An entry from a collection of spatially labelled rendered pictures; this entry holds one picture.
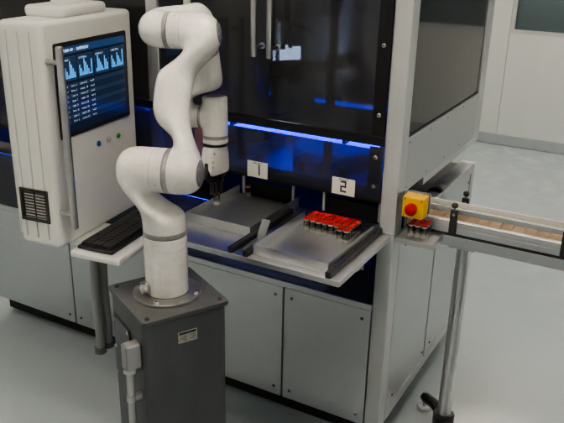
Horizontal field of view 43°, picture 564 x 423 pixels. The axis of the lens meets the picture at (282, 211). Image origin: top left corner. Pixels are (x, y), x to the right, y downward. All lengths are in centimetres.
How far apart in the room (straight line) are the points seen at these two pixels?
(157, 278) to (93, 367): 143
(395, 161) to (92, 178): 106
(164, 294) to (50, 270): 156
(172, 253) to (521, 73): 533
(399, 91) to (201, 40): 68
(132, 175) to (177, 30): 41
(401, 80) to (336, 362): 108
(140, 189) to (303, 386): 126
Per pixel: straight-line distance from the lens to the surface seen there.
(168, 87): 194
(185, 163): 186
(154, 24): 202
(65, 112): 237
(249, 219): 252
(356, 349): 269
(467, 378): 337
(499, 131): 707
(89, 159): 260
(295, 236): 239
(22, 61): 242
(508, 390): 334
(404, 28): 227
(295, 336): 279
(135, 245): 253
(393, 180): 237
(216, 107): 235
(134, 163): 190
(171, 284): 200
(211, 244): 233
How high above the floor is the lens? 182
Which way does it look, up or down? 21 degrees down
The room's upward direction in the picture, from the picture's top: 1 degrees clockwise
